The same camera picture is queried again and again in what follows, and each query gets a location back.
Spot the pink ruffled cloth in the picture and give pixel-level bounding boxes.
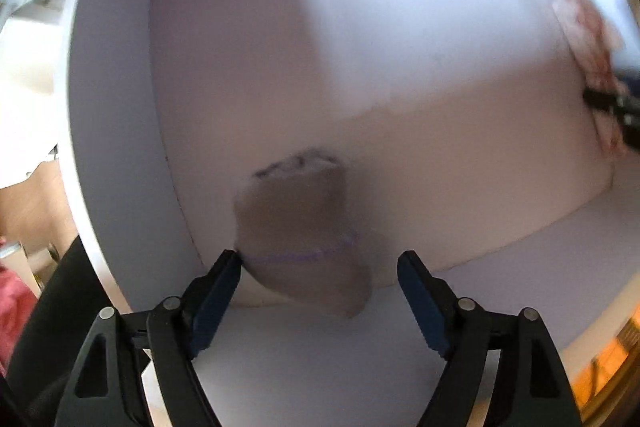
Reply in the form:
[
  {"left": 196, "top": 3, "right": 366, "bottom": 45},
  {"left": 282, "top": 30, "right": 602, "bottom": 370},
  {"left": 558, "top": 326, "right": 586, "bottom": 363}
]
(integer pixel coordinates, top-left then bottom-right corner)
[{"left": 0, "top": 264, "right": 33, "bottom": 375}]

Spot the white cabinet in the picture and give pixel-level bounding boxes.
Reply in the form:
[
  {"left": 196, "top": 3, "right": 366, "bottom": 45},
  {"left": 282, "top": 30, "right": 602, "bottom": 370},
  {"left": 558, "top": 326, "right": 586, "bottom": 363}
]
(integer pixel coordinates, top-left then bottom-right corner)
[{"left": 60, "top": 0, "right": 638, "bottom": 427}]

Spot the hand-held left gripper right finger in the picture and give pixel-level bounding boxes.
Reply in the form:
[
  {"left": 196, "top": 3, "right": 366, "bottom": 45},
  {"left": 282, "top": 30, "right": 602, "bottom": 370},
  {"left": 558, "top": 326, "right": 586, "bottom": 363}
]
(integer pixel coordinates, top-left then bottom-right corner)
[{"left": 396, "top": 250, "right": 583, "bottom": 427}]

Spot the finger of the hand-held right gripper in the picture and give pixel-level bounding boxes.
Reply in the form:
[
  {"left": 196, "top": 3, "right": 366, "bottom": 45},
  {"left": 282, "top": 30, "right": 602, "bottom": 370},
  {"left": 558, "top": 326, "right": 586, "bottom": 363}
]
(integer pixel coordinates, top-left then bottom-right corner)
[{"left": 582, "top": 76, "right": 640, "bottom": 128}]

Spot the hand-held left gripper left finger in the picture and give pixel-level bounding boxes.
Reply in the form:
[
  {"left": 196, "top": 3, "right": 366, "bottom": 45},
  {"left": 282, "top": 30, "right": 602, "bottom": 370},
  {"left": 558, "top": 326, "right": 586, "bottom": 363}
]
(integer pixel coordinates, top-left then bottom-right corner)
[{"left": 54, "top": 249, "right": 243, "bottom": 427}]

